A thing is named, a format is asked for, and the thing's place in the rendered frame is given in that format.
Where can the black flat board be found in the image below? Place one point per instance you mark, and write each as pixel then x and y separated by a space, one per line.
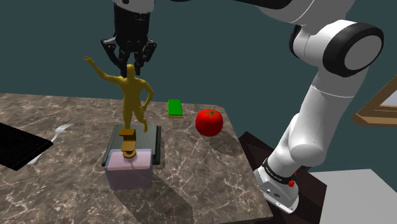
pixel 18 145

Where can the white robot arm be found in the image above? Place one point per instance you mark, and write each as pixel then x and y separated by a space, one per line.
pixel 322 105

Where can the red tomato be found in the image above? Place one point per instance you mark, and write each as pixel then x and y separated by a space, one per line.
pixel 209 124

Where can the green sponge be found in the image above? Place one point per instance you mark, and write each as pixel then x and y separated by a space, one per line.
pixel 175 107

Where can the golden human figure statue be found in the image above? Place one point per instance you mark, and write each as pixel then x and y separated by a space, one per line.
pixel 132 93

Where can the pink soap dispenser brown pump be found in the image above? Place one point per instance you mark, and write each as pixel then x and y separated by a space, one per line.
pixel 128 172

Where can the white fork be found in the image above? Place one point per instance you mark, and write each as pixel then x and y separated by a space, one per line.
pixel 59 130

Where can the wooden framed wall picture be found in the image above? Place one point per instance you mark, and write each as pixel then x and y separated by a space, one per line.
pixel 369 116

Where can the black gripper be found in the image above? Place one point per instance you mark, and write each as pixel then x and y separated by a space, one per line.
pixel 131 28

